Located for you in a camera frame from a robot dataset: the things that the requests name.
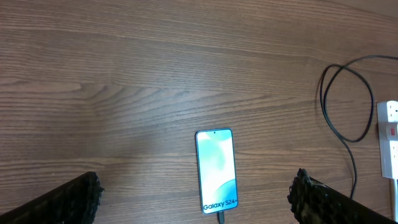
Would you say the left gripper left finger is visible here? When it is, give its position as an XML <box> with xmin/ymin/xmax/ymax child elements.
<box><xmin>1</xmin><ymin>172</ymin><xmax>104</xmax><ymax>224</ymax></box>

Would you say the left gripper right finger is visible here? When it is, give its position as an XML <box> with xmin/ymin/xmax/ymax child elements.
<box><xmin>287</xmin><ymin>169</ymin><xmax>396</xmax><ymax>224</ymax></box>

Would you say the black USB charging cable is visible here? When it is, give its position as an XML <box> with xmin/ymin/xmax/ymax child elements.
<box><xmin>216</xmin><ymin>55</ymin><xmax>398</xmax><ymax>224</ymax></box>

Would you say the blue Galaxy smartphone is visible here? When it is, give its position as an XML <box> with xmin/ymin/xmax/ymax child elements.
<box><xmin>195</xmin><ymin>128</ymin><xmax>239</xmax><ymax>215</ymax></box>

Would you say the white power strip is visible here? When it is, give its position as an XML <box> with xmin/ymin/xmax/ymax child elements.
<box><xmin>377</xmin><ymin>100</ymin><xmax>397</xmax><ymax>179</ymax></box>

